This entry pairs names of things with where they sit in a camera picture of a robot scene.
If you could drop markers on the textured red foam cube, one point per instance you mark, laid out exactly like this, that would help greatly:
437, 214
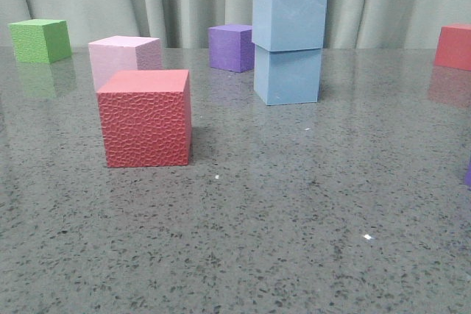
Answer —
146, 118

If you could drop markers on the green foam cube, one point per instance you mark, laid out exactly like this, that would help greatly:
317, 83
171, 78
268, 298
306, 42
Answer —
40, 40

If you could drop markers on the smooth red foam cube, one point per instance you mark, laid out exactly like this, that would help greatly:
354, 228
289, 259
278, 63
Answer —
453, 49

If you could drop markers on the dark purple foam cube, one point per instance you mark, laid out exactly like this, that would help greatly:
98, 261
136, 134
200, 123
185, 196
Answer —
231, 47

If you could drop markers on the light blue foam cube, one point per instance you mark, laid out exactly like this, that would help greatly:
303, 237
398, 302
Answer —
288, 25
287, 77

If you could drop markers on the light purple foam cube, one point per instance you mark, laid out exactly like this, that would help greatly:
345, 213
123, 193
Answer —
467, 177

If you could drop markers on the pink foam cube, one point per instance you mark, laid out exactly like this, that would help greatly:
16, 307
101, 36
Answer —
118, 53

